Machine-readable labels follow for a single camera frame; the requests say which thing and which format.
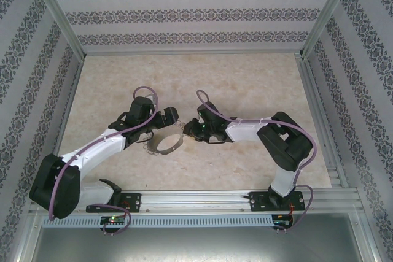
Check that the steel sheet panel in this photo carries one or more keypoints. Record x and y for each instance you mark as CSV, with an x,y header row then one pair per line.
x,y
196,243

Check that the aluminium frame post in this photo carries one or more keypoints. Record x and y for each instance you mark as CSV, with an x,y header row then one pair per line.
x,y
55,10
328,10

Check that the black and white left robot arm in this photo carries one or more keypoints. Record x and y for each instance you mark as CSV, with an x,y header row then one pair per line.
x,y
52,188

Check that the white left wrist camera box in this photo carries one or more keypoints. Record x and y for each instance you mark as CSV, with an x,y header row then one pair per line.
x,y
149,97

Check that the aluminium side rail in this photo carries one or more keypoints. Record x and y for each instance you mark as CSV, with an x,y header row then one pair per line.
x,y
73,84
312,90

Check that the aluminium mounting rail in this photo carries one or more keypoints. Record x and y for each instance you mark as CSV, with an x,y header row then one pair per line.
x,y
196,202

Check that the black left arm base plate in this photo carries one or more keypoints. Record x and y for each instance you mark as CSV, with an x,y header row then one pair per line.
x,y
135,202

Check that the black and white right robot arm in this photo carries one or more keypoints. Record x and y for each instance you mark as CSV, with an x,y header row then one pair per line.
x,y
282,148

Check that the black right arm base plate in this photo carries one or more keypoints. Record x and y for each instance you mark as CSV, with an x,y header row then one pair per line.
x,y
256,202

